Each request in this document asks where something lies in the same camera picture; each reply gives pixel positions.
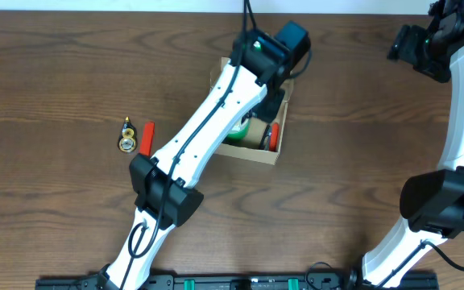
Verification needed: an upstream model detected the green tape roll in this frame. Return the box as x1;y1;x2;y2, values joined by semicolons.
226;118;251;140

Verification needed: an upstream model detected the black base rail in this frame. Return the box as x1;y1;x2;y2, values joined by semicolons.
35;268;440;290

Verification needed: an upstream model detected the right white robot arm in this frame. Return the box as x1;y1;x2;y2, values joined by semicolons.
345;0;464;289

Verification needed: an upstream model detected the orange utility knife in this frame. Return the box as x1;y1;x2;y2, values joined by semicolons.
139;122;155;156

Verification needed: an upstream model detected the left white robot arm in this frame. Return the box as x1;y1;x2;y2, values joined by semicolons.
96;21;311;289

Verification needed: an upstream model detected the cardboard box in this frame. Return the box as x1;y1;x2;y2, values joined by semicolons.
215;80;294;165

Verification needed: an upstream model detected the orange lighter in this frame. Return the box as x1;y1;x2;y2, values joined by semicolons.
267;122;280;151

